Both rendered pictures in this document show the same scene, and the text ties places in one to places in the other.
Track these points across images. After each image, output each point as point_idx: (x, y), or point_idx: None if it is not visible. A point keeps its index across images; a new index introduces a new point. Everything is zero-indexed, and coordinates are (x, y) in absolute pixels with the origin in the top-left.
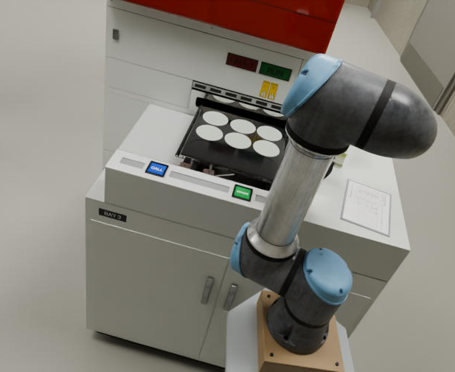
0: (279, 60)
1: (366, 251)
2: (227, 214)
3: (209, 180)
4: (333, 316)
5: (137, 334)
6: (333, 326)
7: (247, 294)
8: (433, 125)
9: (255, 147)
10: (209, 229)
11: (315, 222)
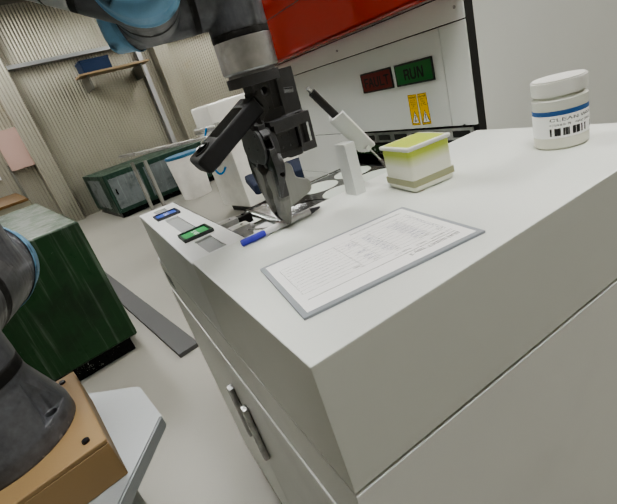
0: (411, 49)
1: (269, 356)
2: (179, 266)
3: (191, 222)
4: (61, 467)
5: (262, 469)
6: (29, 486)
7: (263, 435)
8: None
9: None
10: (190, 295)
11: (208, 272)
